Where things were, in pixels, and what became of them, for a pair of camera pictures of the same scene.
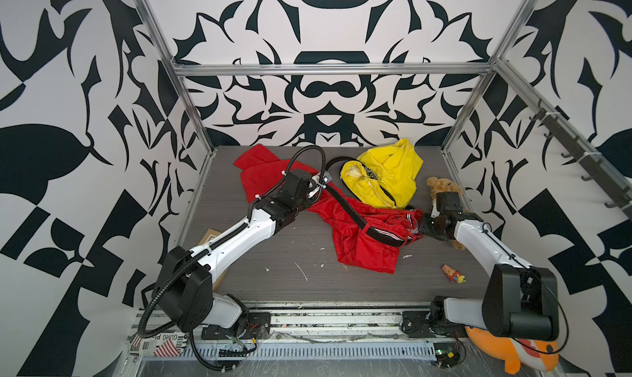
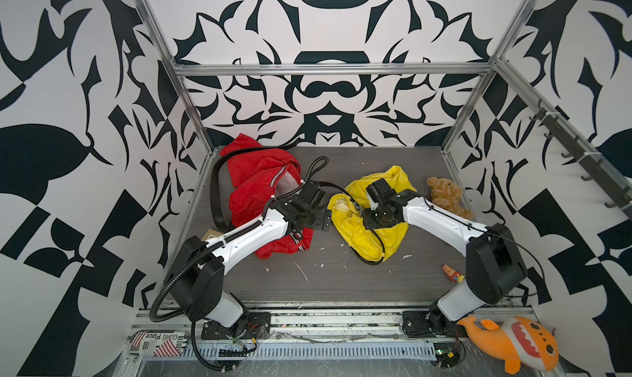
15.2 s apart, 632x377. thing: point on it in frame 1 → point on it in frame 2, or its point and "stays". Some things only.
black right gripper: x=423 y=226 → x=366 y=221
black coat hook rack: x=587 y=161 stays
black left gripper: x=307 y=202 → x=320 y=223
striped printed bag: x=159 y=345 stays
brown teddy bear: x=445 y=185 stays
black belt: x=370 y=173 → x=353 y=195
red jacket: x=365 y=237 → x=255 y=178
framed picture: x=208 y=235 stays
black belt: x=376 y=232 → x=214 y=181
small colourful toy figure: x=453 y=276 stays
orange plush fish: x=542 y=355 stays
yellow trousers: x=386 y=174 → x=346 y=211
